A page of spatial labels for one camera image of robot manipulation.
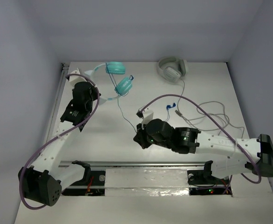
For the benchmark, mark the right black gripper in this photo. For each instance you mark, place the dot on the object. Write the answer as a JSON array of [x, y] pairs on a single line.
[[140, 136]]

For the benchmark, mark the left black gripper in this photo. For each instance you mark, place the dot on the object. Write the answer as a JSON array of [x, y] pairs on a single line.
[[94, 94]]

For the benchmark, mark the teal cat-ear headphones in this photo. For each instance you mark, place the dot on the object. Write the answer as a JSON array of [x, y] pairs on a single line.
[[113, 68]]

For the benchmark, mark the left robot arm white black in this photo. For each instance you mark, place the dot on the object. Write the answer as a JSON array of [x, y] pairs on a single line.
[[41, 179]]

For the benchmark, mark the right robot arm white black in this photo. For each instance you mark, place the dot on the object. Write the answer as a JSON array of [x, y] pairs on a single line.
[[241, 155]]

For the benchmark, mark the grey white headphones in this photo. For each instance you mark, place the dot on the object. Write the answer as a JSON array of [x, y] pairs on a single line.
[[172, 68]]

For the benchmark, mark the white foam cover panel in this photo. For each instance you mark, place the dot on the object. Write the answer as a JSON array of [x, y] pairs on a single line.
[[146, 182]]

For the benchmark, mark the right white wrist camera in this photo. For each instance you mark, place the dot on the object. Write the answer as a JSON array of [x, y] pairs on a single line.
[[146, 115]]

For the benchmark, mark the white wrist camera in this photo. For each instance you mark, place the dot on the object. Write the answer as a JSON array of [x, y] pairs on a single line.
[[146, 115], [74, 78]]

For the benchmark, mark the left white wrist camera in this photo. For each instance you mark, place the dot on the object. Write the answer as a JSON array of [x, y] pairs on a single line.
[[74, 78]]

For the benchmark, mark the aluminium mounting rail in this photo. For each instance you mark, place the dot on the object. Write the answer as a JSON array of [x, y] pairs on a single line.
[[117, 164]]

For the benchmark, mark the left aluminium side rail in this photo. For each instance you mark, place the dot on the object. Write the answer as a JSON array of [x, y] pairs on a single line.
[[52, 119]]

